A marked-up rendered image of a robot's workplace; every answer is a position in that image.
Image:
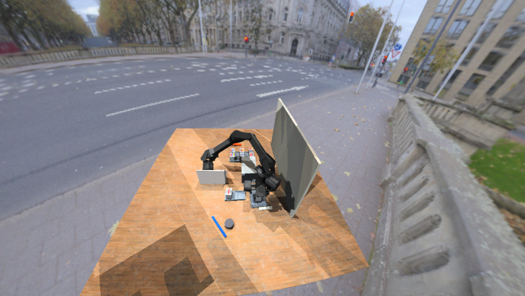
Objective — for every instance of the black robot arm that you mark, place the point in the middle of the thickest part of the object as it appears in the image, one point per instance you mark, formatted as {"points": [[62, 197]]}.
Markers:
{"points": [[263, 172]]}

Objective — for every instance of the grey flat panel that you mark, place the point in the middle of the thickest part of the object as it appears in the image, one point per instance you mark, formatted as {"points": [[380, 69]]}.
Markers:
{"points": [[295, 159]]}

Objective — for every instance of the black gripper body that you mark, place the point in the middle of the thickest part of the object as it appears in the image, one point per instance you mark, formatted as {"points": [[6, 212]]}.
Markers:
{"points": [[248, 185]]}

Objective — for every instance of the dark grey short cylinder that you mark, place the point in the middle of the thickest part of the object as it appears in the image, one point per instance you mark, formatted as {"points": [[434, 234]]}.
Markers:
{"points": [[229, 223]]}

